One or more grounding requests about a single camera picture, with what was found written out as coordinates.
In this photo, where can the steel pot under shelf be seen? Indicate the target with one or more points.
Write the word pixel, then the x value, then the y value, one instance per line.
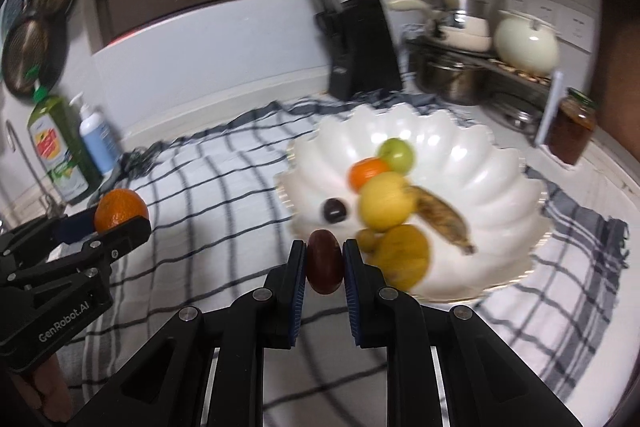
pixel 454 81

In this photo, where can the person's hand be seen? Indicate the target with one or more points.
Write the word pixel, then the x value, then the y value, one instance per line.
pixel 46 391

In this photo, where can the cream saucepan with handle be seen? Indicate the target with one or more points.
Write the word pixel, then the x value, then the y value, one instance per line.
pixel 454 29

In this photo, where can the blue pump soap bottle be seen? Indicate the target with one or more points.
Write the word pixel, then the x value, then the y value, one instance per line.
pixel 97 135

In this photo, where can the metal kitchen shelf rack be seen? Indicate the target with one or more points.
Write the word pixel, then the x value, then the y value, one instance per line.
pixel 543 92

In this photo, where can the orange tangerine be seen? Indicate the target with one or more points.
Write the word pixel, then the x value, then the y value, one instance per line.
pixel 364 170
pixel 117 207

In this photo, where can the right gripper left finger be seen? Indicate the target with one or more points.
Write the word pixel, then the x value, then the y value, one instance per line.
pixel 266 318

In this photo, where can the glass jar brown sauce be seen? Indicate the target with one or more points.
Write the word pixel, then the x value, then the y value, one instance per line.
pixel 572 127

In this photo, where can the small green olive fruit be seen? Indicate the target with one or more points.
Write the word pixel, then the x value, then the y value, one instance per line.
pixel 367 240

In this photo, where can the white wall socket panel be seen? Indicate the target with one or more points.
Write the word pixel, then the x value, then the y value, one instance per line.
pixel 572 27

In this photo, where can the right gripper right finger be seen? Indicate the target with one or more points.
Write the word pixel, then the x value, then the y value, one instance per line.
pixel 383 317

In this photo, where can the orange tangerine in bowl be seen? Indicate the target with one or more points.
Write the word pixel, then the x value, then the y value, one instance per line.
pixel 364 170

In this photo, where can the green dish soap bottle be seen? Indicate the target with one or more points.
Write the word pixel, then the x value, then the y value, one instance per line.
pixel 54 131

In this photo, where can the cream round pot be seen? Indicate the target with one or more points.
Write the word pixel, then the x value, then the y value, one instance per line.
pixel 527 43

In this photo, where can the dark plum in bowl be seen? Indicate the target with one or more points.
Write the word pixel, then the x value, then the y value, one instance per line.
pixel 334 210

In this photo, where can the black scrub ball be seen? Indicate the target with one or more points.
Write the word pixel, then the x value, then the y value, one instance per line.
pixel 135 161

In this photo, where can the black knife block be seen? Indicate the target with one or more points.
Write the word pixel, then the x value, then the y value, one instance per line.
pixel 361 48

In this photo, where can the checkered kitchen cloth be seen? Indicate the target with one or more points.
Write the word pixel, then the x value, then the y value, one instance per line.
pixel 556 268

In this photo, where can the steel lid under shelf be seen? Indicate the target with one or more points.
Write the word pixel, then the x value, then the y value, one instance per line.
pixel 514 113

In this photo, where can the dark red plum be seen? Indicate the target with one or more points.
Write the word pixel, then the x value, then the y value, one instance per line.
pixel 325 264

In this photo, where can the brown wooden cutting board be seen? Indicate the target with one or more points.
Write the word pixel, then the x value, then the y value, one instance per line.
pixel 615 79

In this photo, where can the white scalloped fruit bowl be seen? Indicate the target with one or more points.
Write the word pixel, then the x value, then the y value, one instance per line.
pixel 480 214

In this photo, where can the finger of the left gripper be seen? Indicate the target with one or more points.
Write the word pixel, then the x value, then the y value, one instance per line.
pixel 54 231
pixel 116 242

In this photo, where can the overripe brown banana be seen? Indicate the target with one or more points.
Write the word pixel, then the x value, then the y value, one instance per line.
pixel 444 219

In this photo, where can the large yellow lemon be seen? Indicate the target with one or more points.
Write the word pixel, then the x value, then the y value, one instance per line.
pixel 385 201

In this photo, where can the green apple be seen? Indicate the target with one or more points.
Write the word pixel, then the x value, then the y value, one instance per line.
pixel 398 155

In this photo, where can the hanging metal strainer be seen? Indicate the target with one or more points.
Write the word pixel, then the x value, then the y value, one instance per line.
pixel 36 47

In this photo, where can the yellow mango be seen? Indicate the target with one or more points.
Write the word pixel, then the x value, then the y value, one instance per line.
pixel 403 254

